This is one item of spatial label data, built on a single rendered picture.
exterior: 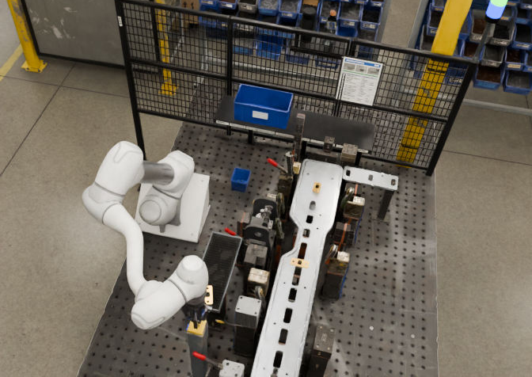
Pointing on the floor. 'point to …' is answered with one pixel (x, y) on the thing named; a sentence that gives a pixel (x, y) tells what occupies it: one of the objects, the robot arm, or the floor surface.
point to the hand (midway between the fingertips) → (196, 321)
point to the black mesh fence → (278, 77)
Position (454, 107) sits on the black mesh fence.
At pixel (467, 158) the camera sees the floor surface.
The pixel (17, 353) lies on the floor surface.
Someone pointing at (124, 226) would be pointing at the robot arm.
